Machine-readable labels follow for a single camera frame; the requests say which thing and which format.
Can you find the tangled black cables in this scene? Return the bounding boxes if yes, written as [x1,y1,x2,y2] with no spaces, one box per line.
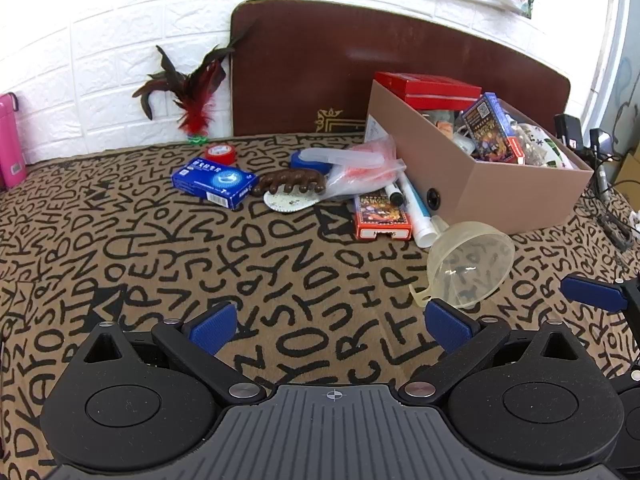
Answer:
[582,155,640,251]

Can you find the letter-patterned brown blanket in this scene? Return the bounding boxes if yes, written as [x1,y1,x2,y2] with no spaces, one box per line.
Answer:
[0,132,640,480]

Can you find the pink bottle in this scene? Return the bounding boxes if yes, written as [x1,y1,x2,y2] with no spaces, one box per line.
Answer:
[0,92,28,190]

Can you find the blue round lid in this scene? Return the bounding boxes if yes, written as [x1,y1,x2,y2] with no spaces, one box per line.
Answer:
[290,149,331,173]

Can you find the cardboard box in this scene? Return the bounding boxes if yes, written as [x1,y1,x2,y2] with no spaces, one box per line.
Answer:
[364,80,595,235]

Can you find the red black feather shuttlecock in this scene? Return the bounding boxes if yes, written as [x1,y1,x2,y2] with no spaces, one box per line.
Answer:
[132,27,249,145]

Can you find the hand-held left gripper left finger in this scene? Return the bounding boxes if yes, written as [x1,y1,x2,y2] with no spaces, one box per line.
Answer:
[65,302,266,406]

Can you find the red flat box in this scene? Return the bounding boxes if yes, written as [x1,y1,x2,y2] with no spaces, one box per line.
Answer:
[374,72,483,111]

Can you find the translucent plastic funnel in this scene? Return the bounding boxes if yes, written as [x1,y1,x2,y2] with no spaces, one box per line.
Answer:
[409,221,516,311]

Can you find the brown wooden massage comb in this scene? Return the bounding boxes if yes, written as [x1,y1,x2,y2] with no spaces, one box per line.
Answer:
[251,169,327,197]

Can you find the blue medicine box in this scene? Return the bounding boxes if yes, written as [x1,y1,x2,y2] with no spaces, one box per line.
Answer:
[171,157,259,211]

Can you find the red tape roll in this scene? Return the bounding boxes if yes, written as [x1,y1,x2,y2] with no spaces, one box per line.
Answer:
[204,143,237,166]

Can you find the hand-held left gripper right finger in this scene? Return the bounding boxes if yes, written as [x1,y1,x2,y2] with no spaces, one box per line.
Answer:
[397,298,581,405]

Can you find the clear bag with red contents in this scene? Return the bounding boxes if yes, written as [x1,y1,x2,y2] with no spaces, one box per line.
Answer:
[325,135,407,201]

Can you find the red playing card box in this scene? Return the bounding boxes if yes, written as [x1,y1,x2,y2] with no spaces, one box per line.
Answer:
[354,194,416,242]

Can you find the black charger adapter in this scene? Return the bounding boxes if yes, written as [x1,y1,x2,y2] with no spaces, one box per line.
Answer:
[590,128,612,161]
[554,114,583,150]

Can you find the white floral packet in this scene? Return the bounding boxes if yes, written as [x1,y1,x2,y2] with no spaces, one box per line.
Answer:
[515,122,576,171]

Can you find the white and blue tube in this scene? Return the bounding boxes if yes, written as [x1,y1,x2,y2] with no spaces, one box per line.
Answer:
[397,172,451,249]

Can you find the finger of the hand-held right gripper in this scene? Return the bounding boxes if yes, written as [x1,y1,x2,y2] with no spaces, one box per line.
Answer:
[560,272,640,315]

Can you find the clear plastic case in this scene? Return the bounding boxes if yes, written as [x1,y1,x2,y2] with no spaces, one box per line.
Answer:
[299,147,383,168]

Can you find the blue playing card box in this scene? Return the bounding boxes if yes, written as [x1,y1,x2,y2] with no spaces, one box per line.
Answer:
[461,92,526,165]

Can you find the brown wooden headboard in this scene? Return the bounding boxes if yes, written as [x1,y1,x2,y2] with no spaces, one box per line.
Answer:
[230,0,572,137]

